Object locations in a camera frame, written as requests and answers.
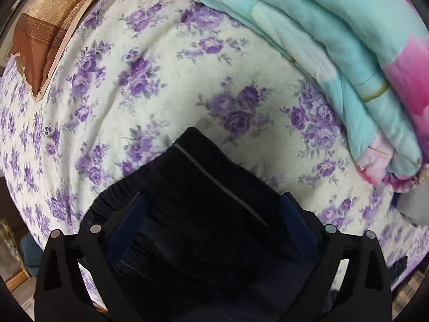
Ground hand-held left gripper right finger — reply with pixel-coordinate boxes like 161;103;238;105
280;193;393;322

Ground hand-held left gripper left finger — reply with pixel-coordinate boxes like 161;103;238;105
34;192;150;322

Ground dark navy pants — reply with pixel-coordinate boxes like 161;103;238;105
80;127;336;322

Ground teal object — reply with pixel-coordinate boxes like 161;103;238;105
20;236;45;269

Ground dark cloth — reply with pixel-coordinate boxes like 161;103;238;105
389;255;409;277

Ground purple floral bed sheet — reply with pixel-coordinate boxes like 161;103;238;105
0;0;429;311

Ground turquoise pink floral quilt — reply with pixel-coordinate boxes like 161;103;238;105
144;0;429;193

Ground brown patterned pillow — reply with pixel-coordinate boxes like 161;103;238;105
12;0;113;101

